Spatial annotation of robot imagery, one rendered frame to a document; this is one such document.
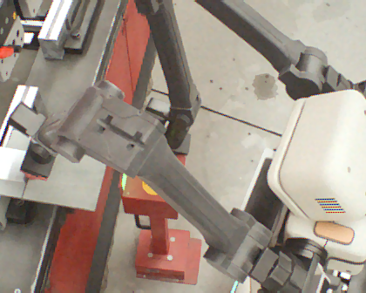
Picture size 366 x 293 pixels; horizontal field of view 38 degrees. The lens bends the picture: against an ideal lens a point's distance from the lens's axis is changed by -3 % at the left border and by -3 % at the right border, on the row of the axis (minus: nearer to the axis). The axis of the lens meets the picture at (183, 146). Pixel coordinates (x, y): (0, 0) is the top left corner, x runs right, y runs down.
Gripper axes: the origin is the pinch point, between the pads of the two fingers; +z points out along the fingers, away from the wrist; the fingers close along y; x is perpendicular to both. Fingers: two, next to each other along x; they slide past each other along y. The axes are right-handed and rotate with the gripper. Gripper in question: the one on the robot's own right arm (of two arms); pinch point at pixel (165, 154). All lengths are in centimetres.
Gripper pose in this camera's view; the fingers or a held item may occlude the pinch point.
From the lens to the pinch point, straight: 156.9
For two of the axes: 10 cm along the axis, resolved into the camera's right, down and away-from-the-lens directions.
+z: -2.5, 4.7, 8.5
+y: -9.6, -2.2, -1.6
